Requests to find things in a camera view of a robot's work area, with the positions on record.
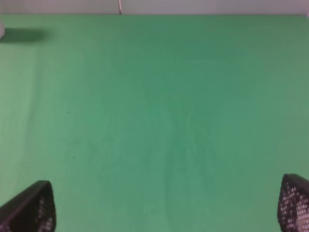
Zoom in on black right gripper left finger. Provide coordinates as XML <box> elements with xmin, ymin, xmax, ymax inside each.
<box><xmin>0</xmin><ymin>180</ymin><xmax>56</xmax><ymax>232</ymax></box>

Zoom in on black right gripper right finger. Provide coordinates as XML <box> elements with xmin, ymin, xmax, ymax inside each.
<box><xmin>277</xmin><ymin>174</ymin><xmax>309</xmax><ymax>232</ymax></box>

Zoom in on green tablecloth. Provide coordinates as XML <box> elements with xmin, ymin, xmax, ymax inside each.
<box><xmin>0</xmin><ymin>15</ymin><xmax>309</xmax><ymax>232</ymax></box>

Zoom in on blue white yogurt bottle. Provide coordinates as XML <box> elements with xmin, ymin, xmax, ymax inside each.
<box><xmin>0</xmin><ymin>22</ymin><xmax>5</xmax><ymax>39</ymax></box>

